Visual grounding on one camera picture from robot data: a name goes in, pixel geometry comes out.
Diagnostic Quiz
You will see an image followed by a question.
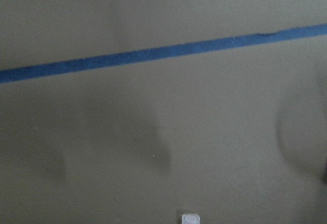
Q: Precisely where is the orange marker pen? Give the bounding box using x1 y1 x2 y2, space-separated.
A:
181 213 200 224

